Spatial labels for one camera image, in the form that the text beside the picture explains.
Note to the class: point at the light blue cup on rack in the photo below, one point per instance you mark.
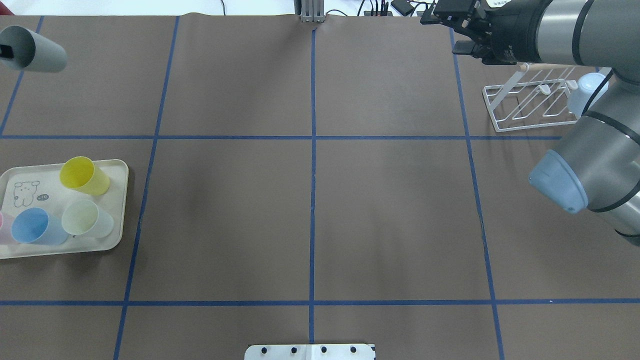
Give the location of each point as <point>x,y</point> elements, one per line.
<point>586,85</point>

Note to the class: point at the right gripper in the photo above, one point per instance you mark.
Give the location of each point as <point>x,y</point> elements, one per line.
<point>511,37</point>

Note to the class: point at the blue plastic cup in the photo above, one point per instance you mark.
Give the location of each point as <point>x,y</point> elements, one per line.
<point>36,226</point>

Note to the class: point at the white wire cup rack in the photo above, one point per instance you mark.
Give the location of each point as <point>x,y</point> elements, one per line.
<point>535,96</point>

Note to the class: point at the cream plastic tray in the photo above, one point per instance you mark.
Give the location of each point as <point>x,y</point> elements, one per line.
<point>47,192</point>

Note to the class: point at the yellow plastic cup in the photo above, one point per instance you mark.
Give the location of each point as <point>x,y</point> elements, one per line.
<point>83,175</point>

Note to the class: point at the pale green plastic cup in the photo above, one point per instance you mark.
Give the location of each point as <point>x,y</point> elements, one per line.
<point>83,218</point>

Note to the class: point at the aluminium frame post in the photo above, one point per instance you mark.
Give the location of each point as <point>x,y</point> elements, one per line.
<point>310,11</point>

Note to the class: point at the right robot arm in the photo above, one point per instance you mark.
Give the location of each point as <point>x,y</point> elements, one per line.
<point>595,166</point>

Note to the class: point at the grey plastic cup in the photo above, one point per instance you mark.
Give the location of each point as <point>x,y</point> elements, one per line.
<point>25,50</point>

